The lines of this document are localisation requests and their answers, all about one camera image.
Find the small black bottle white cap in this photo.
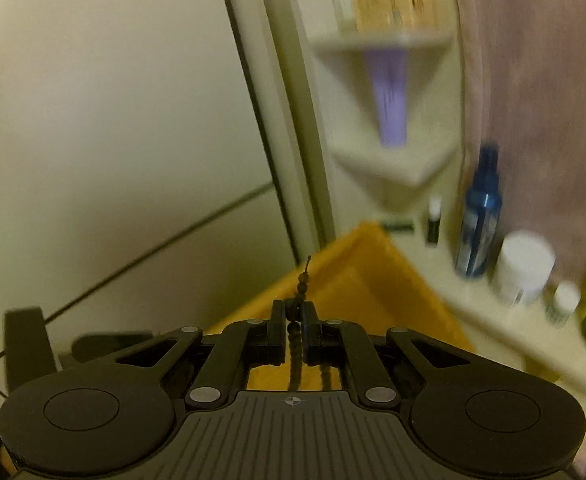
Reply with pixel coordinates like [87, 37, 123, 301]
[425, 196, 444, 247]

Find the yellow plastic tray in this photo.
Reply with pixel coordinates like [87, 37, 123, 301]
[203, 220, 476, 392]

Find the pink hanging towel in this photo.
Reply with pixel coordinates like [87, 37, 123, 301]
[448, 0, 586, 281]

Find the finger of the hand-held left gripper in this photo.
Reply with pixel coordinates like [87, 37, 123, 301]
[4, 307, 57, 390]
[70, 330, 155, 362]

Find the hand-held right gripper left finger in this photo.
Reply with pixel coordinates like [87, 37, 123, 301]
[113, 300, 289, 411]

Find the small white jar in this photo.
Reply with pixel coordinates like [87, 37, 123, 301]
[544, 281, 581, 330]

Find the white cream jar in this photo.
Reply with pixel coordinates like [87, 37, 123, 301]
[490, 230, 556, 308]

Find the blue spray bottle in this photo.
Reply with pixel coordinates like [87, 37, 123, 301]
[454, 145, 503, 278]

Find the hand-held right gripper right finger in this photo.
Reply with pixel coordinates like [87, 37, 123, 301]
[300, 301, 474, 411]

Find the purple tube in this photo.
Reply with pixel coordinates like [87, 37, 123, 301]
[365, 47, 409, 147]

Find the beige box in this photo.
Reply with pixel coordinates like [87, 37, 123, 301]
[354, 0, 439, 35]

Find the pile of bead necklaces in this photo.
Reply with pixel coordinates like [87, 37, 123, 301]
[285, 256, 334, 392]

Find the cream shelf unit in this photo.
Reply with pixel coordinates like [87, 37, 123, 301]
[273, 0, 586, 403]

